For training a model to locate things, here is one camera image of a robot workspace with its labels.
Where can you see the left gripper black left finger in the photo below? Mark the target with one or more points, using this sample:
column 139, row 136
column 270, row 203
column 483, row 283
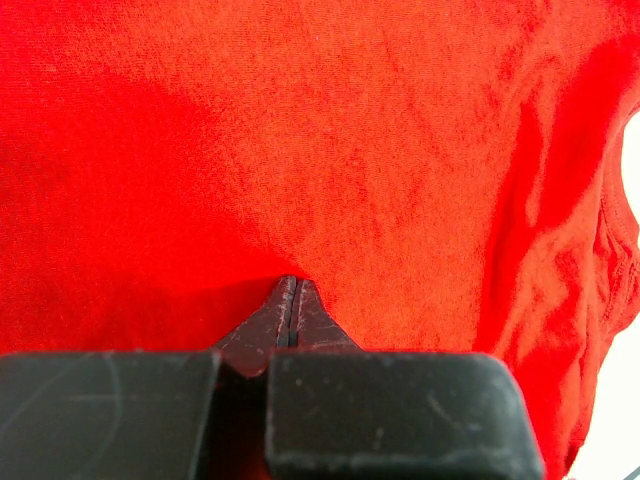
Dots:
column 143, row 415

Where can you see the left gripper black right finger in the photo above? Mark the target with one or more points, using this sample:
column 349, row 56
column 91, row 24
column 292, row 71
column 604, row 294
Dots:
column 334, row 411

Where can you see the red t shirt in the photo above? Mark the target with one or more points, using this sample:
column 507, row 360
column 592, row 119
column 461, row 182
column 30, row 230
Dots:
column 447, row 172

